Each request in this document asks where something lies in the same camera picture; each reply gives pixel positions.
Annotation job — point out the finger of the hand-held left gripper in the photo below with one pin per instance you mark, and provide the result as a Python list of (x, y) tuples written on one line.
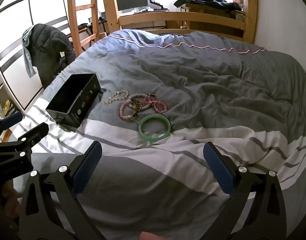
[(30, 133), (12, 119)]

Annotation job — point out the black side table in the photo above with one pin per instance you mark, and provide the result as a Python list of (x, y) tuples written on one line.
[(89, 26)]

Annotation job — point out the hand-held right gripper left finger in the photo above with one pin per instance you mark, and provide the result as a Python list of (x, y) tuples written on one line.
[(86, 170)]

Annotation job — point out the green jade bangle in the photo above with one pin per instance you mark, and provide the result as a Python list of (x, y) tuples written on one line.
[(143, 132)]

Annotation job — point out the wooden loft bed frame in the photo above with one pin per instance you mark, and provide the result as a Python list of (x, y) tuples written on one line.
[(250, 5)]

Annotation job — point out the dark padded jacket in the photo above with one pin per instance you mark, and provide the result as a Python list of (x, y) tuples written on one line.
[(50, 50)]

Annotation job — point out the grey striped duvet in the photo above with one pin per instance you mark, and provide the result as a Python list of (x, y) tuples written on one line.
[(193, 85)]

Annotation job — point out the black computer monitor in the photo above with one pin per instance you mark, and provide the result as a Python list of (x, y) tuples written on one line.
[(130, 0)]

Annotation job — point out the light blue cloth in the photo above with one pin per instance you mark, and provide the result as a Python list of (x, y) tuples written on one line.
[(28, 60)]

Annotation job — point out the white sliding door wardrobe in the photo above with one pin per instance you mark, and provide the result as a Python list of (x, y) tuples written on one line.
[(13, 25)]

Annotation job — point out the black cardboard box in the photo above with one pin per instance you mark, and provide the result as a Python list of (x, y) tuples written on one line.
[(75, 100)]

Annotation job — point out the person's left hand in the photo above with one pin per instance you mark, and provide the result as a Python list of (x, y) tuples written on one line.
[(10, 202)]

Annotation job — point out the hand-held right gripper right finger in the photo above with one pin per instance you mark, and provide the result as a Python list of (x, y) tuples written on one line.
[(219, 170)]

